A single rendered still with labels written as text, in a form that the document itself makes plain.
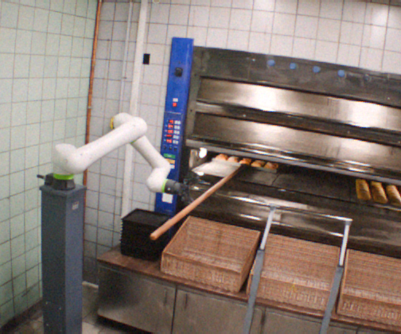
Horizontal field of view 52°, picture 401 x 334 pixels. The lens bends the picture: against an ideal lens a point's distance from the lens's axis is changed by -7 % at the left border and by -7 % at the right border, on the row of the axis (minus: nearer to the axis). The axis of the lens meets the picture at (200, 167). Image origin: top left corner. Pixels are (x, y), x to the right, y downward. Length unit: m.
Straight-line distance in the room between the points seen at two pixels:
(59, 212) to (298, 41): 1.88
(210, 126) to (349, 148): 0.99
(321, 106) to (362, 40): 0.53
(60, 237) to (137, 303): 0.85
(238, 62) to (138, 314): 1.91
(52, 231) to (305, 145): 1.73
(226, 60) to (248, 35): 0.24
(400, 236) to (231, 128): 1.43
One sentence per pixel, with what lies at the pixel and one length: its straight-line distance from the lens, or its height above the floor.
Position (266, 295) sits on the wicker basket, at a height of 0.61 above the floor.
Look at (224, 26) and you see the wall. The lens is 3.14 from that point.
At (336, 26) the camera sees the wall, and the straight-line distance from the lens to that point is 3.03.
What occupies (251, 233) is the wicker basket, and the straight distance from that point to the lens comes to 3.20.
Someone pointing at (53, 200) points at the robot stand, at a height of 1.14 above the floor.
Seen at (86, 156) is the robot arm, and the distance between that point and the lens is 2.35.
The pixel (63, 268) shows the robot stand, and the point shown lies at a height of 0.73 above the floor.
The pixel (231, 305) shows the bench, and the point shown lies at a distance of 2.89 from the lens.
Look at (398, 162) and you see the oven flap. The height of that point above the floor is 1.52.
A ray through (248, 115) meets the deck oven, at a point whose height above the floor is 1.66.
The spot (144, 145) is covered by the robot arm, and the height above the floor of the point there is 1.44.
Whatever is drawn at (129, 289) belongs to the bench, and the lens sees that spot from 3.12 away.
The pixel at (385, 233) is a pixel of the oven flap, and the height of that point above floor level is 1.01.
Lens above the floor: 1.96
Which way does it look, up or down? 13 degrees down
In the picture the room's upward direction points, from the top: 7 degrees clockwise
